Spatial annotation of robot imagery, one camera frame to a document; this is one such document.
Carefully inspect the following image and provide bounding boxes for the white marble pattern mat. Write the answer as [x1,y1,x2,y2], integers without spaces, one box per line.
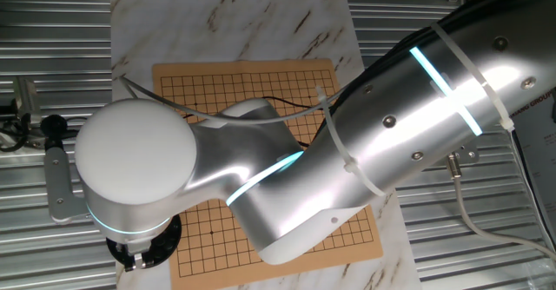
[109,0,422,290]

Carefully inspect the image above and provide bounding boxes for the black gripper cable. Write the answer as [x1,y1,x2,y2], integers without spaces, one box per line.
[182,0,556,148]

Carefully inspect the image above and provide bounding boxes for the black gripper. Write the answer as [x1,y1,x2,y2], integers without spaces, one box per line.
[113,239,157,273]

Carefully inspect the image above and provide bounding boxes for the grey cable with metal connector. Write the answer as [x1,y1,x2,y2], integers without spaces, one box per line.
[446,152,556,261]

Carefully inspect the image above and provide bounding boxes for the white zip tie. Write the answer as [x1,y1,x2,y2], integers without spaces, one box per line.
[429,22,516,133]
[314,85,387,198]

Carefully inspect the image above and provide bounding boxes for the metal camera stand bracket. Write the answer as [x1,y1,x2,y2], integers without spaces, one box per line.
[0,122,48,152]

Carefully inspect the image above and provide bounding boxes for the black bowl of Go stones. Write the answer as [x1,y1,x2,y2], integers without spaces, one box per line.
[105,214,182,270]

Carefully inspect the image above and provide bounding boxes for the printed poster sheet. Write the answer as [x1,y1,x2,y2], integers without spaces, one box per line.
[507,88,556,239]

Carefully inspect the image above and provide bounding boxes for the wooden go board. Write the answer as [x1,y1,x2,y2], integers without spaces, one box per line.
[151,58,385,290]

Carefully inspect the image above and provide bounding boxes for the pale grey camera cable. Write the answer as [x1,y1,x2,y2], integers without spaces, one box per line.
[119,76,348,126]

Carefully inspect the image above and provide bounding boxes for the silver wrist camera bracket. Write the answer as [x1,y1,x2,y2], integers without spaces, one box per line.
[43,145,91,225]

